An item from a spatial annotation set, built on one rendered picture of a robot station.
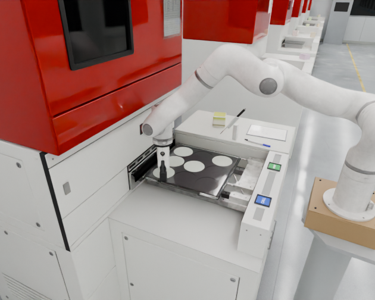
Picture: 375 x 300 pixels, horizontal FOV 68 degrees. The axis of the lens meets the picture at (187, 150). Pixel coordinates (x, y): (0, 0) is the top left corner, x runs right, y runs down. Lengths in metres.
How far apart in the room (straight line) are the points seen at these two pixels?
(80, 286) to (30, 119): 0.70
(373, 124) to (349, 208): 0.36
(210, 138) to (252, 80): 0.65
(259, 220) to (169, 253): 0.38
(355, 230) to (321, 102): 0.51
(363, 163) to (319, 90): 0.30
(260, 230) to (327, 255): 0.45
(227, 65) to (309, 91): 0.28
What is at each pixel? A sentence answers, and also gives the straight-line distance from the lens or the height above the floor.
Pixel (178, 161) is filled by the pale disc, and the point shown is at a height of 0.90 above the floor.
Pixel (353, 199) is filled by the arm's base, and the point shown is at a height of 0.98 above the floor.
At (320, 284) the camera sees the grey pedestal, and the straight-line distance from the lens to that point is 1.49.
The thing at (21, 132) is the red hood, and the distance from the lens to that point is 0.93.
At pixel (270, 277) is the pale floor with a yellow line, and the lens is 2.10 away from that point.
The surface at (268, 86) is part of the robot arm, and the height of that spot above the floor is 1.39.
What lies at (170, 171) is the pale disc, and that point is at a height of 0.90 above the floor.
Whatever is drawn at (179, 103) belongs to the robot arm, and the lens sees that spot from 1.04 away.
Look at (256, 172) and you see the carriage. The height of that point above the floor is 0.88.
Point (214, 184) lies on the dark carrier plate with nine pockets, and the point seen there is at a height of 0.90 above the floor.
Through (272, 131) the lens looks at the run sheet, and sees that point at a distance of 1.62.
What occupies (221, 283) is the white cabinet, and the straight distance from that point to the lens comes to 1.15.
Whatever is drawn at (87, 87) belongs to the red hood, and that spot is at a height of 1.38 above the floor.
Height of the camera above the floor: 1.62
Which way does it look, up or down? 29 degrees down
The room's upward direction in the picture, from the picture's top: 1 degrees clockwise
